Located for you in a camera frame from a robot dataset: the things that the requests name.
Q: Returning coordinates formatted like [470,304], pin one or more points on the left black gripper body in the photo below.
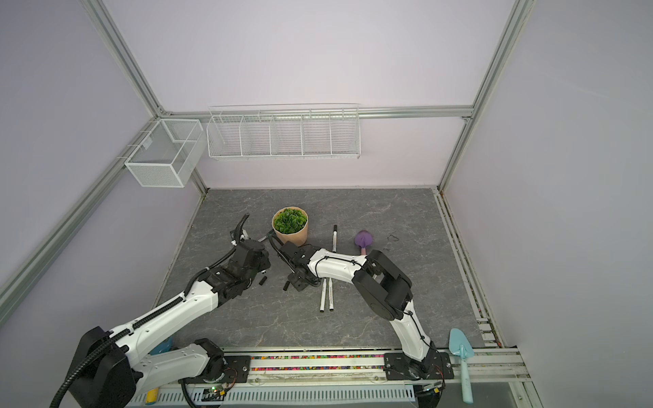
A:
[264,264]

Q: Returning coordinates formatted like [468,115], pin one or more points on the white marker pen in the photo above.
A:
[324,291]
[330,294]
[335,238]

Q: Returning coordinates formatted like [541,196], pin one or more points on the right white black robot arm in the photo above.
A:
[388,293]

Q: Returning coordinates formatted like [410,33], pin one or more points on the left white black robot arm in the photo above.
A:
[110,367]

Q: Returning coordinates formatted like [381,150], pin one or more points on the potted green plant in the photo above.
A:
[291,224]

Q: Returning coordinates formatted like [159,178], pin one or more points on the white mesh box basket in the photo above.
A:
[168,154]

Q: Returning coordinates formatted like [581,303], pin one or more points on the teal garden trowel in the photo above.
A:
[460,346]

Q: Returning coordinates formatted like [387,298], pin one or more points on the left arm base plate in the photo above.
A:
[231,369]

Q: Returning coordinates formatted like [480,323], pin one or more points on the white wire shelf basket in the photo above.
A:
[284,131]

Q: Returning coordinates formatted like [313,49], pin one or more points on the white perforated cable tray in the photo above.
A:
[286,396]

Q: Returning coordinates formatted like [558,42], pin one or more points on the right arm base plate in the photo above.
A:
[435,366]

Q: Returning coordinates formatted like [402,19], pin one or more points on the yellow handled blue tool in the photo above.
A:
[163,347]

